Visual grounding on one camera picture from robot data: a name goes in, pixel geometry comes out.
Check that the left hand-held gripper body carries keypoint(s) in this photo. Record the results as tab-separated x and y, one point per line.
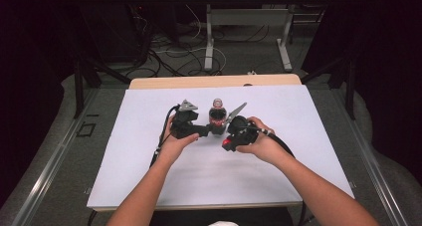
185	124

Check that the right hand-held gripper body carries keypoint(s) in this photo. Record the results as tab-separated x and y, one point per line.
244	131

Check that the red bottle cap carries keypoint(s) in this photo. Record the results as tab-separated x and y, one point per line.
227	142

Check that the dark soda bottle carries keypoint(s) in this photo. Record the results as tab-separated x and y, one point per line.
217	118

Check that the person's left hand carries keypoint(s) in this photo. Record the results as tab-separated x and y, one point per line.
174	146

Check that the person's right hand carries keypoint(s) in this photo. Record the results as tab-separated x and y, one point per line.
265	144

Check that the white table mat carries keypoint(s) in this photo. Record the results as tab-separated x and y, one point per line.
232	179

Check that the wooden table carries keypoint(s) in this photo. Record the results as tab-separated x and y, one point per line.
199	81

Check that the dark table grommet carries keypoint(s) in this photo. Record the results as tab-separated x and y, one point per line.
247	84

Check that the person's dark clothing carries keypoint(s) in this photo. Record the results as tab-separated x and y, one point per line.
185	217

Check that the black metal stand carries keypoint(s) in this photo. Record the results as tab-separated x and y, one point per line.
350	86
79	83

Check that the desk with white legs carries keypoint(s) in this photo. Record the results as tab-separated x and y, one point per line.
249	17

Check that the dark cabinet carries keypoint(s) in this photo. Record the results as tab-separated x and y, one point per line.
109	33

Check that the dark curtain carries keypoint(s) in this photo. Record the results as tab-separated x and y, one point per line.
30	53
391	53

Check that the metal floor rail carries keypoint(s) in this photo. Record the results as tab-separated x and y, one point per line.
371	159
49	166

